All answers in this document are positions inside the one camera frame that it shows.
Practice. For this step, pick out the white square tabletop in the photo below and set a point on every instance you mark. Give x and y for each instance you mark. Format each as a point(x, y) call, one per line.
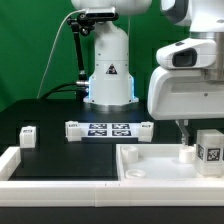
point(168, 162)

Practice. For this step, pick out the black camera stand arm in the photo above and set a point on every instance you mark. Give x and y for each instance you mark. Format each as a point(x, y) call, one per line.
point(82, 76)

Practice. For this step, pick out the white U-shaped fence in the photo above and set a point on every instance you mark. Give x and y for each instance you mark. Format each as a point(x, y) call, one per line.
point(102, 193)

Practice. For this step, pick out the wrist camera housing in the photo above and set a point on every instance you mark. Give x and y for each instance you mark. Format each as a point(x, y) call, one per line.
point(189, 53)

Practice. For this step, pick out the black marker base plate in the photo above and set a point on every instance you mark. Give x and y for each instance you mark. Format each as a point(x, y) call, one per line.
point(109, 132)

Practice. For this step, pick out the black camera on stand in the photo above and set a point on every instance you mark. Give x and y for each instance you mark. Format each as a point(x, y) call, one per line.
point(100, 13)

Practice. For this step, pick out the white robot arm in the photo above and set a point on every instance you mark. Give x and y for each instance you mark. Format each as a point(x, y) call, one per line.
point(111, 86)

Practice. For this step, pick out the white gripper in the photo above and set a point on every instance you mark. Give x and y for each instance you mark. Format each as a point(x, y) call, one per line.
point(184, 94)

